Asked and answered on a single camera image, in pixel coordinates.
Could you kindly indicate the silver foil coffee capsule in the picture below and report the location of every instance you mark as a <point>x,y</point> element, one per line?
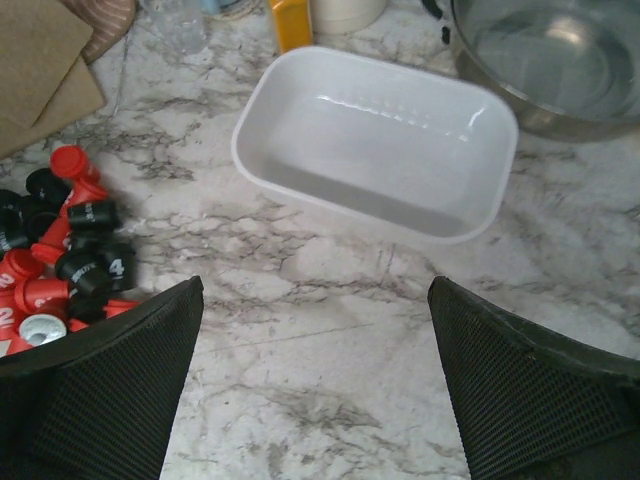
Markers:
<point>39,329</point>

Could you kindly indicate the brown cardboard piece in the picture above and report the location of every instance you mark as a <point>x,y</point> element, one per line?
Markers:
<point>45,82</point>

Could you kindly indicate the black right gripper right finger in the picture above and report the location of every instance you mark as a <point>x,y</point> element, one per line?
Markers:
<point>531,403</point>

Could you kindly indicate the orange juice bottle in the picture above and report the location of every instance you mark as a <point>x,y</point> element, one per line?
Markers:
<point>291,24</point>

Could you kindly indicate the white thermos jug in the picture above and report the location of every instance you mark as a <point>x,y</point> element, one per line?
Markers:
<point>333,17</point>

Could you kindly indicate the clear glass cup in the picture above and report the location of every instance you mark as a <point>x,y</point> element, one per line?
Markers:
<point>180,23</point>

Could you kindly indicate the striped pink towel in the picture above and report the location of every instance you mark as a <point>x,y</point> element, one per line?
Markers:
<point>110,21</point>

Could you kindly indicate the steel pot with lid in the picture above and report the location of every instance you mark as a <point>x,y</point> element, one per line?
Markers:
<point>569,70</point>

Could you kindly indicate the white plastic storage basket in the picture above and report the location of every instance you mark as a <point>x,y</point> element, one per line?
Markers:
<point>416,156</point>

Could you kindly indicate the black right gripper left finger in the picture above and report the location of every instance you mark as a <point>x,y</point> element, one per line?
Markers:
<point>100,403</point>

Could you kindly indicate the black coffee capsule number four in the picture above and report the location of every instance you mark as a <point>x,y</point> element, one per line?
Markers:
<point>119,260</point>

